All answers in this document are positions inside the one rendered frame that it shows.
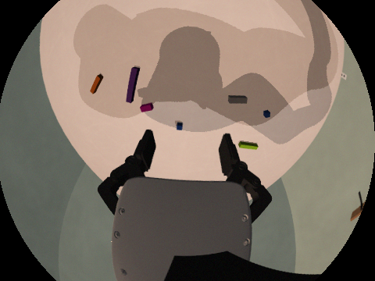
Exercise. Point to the orange rod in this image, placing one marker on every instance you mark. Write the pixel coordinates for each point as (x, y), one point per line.
(96, 83)

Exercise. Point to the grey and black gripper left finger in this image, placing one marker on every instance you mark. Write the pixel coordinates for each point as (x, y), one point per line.
(135, 165)

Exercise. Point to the small magenta block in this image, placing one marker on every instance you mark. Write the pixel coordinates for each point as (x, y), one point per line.
(146, 107)

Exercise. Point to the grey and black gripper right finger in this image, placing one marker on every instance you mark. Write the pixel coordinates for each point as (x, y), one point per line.
(237, 170)

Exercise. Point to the purple rod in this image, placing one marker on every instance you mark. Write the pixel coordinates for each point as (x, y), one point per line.
(132, 84)

